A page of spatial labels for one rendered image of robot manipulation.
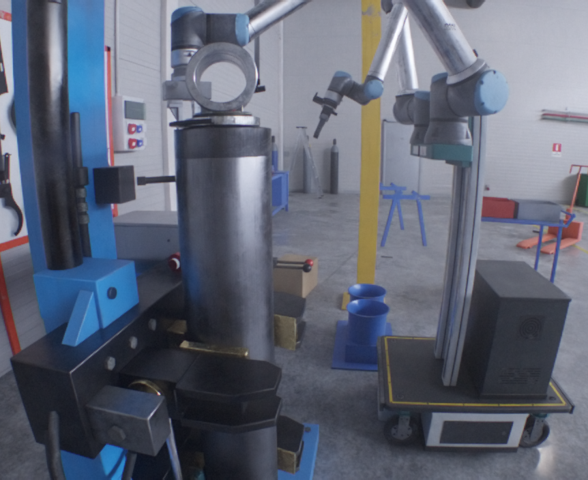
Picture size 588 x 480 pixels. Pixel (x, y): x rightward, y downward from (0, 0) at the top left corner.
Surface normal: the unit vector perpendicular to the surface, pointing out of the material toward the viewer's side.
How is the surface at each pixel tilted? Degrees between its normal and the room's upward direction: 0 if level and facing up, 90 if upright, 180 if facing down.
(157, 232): 90
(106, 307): 90
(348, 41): 90
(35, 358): 0
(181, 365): 0
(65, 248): 90
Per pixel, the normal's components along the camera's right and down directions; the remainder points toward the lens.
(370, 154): -0.16, 0.24
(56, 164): 0.64, 0.18
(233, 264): 0.32, 0.23
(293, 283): -0.36, 0.22
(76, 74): 0.99, 0.04
